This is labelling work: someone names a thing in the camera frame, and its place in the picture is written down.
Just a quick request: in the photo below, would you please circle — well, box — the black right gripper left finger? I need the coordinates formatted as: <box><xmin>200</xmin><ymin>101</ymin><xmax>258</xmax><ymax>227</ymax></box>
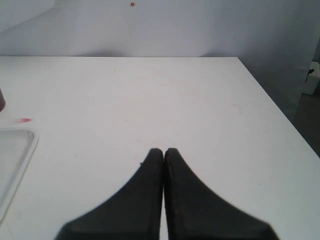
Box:
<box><xmin>56</xmin><ymin>148</ymin><xmax>164</xmax><ymax>240</ymax></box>

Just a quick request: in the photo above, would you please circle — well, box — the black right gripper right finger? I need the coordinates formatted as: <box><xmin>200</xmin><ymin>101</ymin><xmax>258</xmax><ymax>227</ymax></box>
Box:
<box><xmin>163</xmin><ymin>148</ymin><xmax>278</xmax><ymax>240</ymax></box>

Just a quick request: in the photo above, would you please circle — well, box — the red sauce squeeze bottle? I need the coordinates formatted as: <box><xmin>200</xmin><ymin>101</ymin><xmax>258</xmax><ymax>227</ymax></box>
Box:
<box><xmin>0</xmin><ymin>89</ymin><xmax>6</xmax><ymax>112</ymax></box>

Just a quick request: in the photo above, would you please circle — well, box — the small red table stain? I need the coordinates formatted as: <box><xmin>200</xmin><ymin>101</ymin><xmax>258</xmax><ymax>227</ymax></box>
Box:
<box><xmin>15</xmin><ymin>118</ymin><xmax>33</xmax><ymax>124</ymax></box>

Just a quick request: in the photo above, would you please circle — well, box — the white rectangular plastic tray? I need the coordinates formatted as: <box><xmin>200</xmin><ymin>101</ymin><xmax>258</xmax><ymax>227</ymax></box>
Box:
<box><xmin>0</xmin><ymin>127</ymin><xmax>39</xmax><ymax>222</ymax></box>

